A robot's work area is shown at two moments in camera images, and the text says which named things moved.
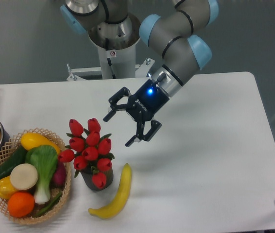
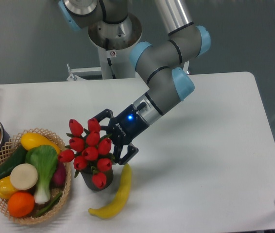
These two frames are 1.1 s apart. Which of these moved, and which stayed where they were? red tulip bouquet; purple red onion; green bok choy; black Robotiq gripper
Moved: black Robotiq gripper
Stayed: purple red onion; green bok choy; red tulip bouquet
